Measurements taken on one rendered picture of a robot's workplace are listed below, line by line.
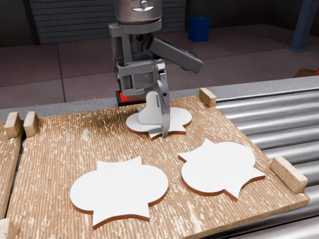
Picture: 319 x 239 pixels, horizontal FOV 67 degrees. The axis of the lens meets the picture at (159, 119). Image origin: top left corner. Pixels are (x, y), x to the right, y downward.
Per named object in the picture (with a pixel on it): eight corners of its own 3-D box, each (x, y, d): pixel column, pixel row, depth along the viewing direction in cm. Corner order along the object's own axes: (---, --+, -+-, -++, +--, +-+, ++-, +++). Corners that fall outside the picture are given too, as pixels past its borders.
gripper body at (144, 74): (117, 84, 48) (106, 20, 42) (158, 76, 50) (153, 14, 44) (124, 101, 42) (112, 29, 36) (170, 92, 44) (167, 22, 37)
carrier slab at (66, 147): (32, 125, 53) (30, 119, 52) (202, 99, 64) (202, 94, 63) (-10, 304, 25) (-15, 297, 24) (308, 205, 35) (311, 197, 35)
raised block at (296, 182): (267, 167, 40) (271, 155, 38) (276, 165, 40) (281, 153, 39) (295, 195, 35) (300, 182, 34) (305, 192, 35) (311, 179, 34)
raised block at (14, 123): (13, 123, 51) (8, 112, 50) (22, 122, 52) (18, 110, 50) (7, 139, 46) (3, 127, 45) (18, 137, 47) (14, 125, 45)
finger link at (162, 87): (156, 113, 46) (148, 68, 45) (165, 111, 47) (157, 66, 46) (163, 115, 42) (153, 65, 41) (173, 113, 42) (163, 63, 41)
